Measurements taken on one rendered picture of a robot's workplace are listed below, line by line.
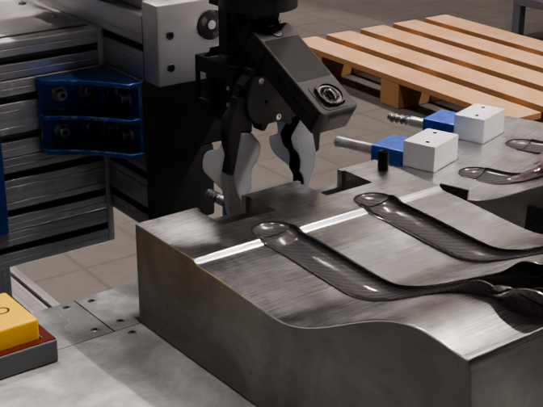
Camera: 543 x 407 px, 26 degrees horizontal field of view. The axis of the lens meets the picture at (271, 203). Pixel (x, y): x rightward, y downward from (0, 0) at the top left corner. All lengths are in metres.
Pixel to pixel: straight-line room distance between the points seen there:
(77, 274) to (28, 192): 1.61
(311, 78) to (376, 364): 0.35
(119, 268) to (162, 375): 2.09
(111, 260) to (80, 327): 2.05
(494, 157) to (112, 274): 1.86
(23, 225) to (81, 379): 0.50
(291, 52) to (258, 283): 0.25
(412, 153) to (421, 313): 0.47
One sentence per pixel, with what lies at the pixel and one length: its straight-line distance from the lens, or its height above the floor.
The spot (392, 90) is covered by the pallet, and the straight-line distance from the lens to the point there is 4.27.
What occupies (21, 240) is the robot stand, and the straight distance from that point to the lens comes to 1.40.
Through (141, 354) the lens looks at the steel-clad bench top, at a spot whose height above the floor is 0.80.
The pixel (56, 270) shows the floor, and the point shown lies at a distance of 3.02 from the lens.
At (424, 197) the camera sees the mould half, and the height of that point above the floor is 0.89.
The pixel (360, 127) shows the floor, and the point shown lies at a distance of 4.05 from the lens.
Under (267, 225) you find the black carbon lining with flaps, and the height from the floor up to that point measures 0.89.
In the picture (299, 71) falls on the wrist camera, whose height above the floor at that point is 0.99.
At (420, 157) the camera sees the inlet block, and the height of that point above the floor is 0.87.
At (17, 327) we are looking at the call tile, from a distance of 0.93.
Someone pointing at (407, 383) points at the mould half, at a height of 0.89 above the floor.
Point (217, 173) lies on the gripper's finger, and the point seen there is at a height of 0.88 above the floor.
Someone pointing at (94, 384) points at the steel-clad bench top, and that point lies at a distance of 0.92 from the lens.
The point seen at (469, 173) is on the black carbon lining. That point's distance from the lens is 1.19.
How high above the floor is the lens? 1.26
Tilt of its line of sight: 22 degrees down
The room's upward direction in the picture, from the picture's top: straight up
